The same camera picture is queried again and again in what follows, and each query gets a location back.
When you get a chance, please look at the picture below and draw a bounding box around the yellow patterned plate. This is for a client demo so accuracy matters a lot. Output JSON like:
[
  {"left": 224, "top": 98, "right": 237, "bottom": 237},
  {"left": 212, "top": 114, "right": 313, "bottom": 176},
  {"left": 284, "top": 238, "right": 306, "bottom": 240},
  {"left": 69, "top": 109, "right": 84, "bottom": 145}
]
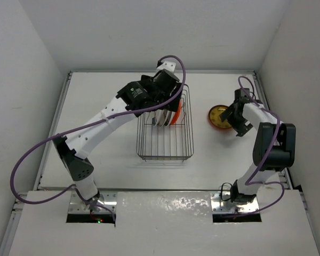
[{"left": 209, "top": 106, "right": 230, "bottom": 127}]

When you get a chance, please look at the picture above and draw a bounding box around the orange plate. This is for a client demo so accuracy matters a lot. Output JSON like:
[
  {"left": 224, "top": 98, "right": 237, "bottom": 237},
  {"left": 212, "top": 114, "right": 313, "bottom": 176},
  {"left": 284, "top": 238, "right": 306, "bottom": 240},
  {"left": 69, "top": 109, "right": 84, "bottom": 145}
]
[
  {"left": 207, "top": 105, "right": 235, "bottom": 131},
  {"left": 171, "top": 101, "right": 181, "bottom": 125}
]

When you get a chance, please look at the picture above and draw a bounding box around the white floral plate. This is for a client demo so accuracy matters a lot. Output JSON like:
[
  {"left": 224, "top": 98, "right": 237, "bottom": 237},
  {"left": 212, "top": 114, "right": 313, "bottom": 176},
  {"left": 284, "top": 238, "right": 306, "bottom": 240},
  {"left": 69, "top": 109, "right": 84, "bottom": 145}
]
[{"left": 156, "top": 109, "right": 167, "bottom": 126}]

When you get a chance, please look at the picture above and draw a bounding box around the teal rimmed plate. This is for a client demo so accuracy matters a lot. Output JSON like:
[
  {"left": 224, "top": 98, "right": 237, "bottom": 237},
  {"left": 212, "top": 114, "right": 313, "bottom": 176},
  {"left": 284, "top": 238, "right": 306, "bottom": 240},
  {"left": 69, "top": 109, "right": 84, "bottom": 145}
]
[{"left": 151, "top": 115, "right": 158, "bottom": 126}]

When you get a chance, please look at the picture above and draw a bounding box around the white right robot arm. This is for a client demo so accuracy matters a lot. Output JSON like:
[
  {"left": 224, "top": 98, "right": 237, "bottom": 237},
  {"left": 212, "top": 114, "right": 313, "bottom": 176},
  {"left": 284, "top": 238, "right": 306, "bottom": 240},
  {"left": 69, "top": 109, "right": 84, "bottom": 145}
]
[{"left": 220, "top": 89, "right": 296, "bottom": 204}]

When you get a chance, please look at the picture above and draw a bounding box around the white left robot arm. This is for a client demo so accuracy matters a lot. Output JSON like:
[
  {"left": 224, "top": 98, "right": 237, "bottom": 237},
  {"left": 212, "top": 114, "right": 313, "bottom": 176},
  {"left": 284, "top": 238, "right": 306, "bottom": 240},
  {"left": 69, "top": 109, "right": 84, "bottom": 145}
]
[{"left": 53, "top": 61, "right": 182, "bottom": 208}]

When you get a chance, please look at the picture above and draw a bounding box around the dark rimmed white plate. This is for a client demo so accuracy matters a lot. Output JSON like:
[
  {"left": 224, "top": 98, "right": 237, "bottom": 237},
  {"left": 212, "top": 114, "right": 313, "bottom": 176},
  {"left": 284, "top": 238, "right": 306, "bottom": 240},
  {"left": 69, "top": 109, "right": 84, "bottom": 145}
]
[{"left": 165, "top": 111, "right": 176, "bottom": 126}]

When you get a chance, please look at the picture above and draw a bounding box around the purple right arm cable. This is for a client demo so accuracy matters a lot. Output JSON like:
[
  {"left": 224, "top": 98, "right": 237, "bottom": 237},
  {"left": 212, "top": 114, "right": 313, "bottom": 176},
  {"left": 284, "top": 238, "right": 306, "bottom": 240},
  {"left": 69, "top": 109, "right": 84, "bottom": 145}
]
[{"left": 223, "top": 76, "right": 285, "bottom": 219}]

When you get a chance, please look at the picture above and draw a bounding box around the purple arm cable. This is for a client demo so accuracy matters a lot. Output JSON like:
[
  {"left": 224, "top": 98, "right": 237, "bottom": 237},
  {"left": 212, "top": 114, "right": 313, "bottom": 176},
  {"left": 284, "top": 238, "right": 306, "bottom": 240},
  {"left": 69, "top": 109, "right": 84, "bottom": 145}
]
[
  {"left": 223, "top": 76, "right": 285, "bottom": 219},
  {"left": 10, "top": 55, "right": 187, "bottom": 222}
]

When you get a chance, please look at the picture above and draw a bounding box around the wire dish rack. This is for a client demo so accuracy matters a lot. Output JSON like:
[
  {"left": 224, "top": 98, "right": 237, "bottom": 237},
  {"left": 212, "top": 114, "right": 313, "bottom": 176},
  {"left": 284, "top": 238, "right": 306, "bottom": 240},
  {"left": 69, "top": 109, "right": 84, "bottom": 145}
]
[{"left": 136, "top": 85, "right": 194, "bottom": 162}]

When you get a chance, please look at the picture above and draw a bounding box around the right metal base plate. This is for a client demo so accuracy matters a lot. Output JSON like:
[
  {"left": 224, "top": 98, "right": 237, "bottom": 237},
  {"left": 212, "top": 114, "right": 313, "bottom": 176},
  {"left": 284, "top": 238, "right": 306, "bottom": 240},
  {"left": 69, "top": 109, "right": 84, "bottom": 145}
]
[{"left": 210, "top": 191, "right": 259, "bottom": 215}]

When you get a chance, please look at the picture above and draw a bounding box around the metal base plate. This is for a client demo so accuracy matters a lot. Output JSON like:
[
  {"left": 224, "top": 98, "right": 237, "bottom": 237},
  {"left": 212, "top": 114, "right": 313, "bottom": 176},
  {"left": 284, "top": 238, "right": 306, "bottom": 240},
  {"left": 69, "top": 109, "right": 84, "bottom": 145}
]
[
  {"left": 68, "top": 191, "right": 117, "bottom": 214},
  {"left": 210, "top": 191, "right": 259, "bottom": 215}
]

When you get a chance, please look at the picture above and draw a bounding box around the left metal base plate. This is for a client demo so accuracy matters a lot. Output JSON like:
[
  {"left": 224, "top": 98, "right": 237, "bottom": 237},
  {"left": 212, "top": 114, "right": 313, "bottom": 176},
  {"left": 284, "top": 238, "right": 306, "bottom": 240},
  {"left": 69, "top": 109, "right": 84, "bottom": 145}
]
[{"left": 68, "top": 191, "right": 117, "bottom": 214}]

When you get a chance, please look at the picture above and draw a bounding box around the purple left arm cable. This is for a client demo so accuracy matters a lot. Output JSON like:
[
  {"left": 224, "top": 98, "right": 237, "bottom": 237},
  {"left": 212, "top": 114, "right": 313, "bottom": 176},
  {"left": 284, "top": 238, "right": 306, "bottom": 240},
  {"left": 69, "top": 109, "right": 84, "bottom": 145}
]
[{"left": 10, "top": 55, "right": 187, "bottom": 222}]

